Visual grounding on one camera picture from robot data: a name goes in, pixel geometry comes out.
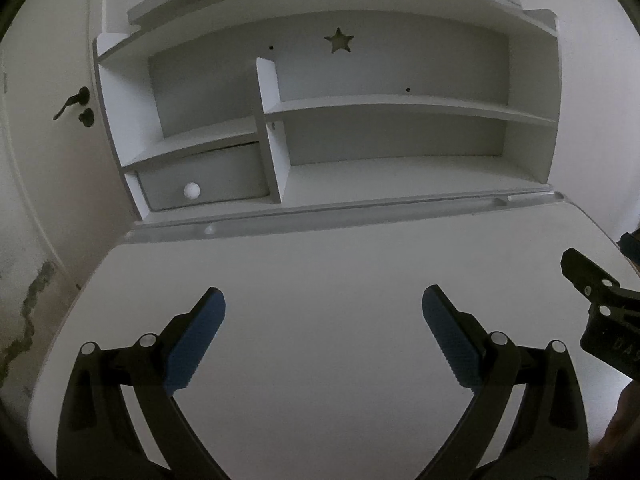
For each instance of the person's right forearm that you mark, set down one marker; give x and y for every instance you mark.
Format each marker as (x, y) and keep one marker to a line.
(622, 425)

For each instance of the white shelf unit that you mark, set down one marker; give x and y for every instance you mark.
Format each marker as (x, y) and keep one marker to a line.
(400, 70)

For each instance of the white drawer with round knob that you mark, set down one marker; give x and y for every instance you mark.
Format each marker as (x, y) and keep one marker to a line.
(225, 175)

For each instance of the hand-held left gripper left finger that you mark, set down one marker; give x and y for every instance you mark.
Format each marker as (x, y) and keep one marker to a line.
(195, 345)

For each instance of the black keyhole plate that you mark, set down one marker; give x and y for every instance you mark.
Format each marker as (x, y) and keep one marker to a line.
(87, 117)

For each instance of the white door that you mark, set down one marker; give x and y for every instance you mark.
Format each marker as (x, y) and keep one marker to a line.
(45, 185)

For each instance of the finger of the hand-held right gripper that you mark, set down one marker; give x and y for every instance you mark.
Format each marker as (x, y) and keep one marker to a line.
(632, 250)
(590, 277)

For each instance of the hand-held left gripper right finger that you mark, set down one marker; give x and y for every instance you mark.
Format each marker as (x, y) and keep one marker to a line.
(450, 345)

